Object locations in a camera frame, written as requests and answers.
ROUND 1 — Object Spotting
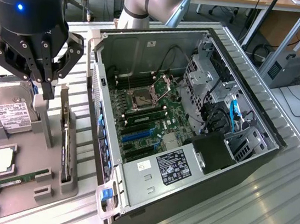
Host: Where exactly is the black green graphics card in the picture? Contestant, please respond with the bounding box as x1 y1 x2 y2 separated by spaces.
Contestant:
48 82 85 184

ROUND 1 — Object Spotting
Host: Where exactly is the grey office chair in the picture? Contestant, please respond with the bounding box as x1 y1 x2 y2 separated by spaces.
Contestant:
60 0 98 22

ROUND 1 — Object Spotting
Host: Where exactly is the silver hard disk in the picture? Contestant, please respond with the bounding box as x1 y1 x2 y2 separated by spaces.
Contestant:
0 77 46 138

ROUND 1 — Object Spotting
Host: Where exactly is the grey parts rack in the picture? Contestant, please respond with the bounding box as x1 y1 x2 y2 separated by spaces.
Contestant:
0 86 92 224

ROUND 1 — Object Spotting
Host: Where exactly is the thin locking lever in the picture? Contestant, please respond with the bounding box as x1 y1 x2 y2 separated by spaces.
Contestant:
126 69 134 91

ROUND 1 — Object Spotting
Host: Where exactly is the CPU socket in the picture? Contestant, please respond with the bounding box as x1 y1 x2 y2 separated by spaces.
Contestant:
129 86 156 113

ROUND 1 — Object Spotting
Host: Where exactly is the silver CPU chip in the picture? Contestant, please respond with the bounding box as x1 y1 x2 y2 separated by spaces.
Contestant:
0 147 15 176

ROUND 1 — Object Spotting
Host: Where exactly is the green RAM stick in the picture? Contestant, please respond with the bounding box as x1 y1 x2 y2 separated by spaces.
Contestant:
0 163 50 198
124 108 167 130

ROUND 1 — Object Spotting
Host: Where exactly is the blue expansion slot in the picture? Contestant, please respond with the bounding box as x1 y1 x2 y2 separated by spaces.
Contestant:
120 128 152 147

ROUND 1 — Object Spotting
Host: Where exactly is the silver socket cover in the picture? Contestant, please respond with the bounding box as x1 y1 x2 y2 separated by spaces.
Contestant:
150 73 176 104

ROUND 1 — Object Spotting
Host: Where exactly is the long black expansion slot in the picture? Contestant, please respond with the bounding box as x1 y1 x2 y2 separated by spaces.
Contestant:
122 142 154 160

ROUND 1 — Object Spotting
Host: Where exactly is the green motherboard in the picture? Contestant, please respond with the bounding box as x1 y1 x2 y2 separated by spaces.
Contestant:
96 66 199 173

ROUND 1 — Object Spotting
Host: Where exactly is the blue side panel latch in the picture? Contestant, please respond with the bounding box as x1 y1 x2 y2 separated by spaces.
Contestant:
100 188 115 203

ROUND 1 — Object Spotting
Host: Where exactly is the silver chipset heatsink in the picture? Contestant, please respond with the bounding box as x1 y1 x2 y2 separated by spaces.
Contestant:
161 131 185 152

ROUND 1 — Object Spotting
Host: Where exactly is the silver optical drive cage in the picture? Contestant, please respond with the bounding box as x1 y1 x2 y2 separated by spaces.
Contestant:
178 36 248 124

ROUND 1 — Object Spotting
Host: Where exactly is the silver power supply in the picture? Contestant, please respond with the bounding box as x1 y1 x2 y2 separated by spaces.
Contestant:
111 135 210 218

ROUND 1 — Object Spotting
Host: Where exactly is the black plastic drive cover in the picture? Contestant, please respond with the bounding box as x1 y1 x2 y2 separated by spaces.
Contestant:
188 128 240 179

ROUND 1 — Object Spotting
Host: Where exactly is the black office chair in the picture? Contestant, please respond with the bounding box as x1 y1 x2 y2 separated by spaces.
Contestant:
206 3 240 25

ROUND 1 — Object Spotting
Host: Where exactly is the open black PC case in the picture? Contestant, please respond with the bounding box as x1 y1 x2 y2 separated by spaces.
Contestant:
63 12 300 224

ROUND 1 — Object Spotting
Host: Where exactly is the silver disk bay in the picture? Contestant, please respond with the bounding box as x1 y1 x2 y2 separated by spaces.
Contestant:
220 122 275 169

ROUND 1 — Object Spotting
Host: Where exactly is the black stand pole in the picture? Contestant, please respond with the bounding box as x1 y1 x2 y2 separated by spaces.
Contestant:
241 0 281 56

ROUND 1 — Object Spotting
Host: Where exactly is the long black wire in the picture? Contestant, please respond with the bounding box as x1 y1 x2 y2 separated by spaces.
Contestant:
156 43 192 79

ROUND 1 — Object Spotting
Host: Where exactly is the black power wire bundle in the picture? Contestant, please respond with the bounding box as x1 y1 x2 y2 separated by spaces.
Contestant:
198 98 234 137

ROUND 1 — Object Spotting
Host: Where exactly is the blue data wire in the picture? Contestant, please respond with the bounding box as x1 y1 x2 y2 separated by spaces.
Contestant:
226 99 242 134

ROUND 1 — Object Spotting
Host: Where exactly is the grey box with handle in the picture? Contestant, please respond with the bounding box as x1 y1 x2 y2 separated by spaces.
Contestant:
257 48 300 93

